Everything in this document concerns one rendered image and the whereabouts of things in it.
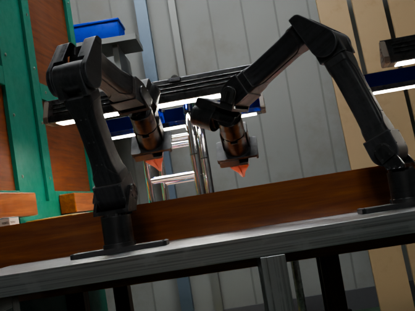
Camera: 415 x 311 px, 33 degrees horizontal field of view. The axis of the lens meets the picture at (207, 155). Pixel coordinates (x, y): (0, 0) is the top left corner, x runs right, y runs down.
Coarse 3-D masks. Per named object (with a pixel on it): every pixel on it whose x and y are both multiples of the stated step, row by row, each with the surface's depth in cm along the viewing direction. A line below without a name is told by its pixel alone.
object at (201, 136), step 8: (192, 104) 238; (160, 112) 253; (200, 128) 237; (200, 136) 237; (176, 144) 238; (184, 144) 237; (200, 144) 237; (200, 152) 237; (208, 160) 237; (208, 168) 236; (208, 176) 236; (168, 184) 238; (208, 184) 235; (168, 192) 238; (208, 192) 235
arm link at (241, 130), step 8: (216, 112) 165; (224, 112) 165; (232, 112) 164; (216, 120) 164; (224, 120) 163; (232, 120) 162; (240, 120) 163; (216, 128) 167; (224, 128) 163; (232, 128) 162; (240, 128) 164; (224, 136) 165; (232, 136) 164; (240, 136) 165
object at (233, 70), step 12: (216, 72) 197; (228, 72) 196; (156, 84) 198; (168, 84) 197; (180, 84) 197; (192, 84) 196; (204, 84) 195; (216, 84) 194; (168, 96) 195; (180, 96) 195; (192, 96) 194; (48, 108) 201; (60, 108) 200; (108, 108) 197; (48, 120) 199; (60, 120) 199
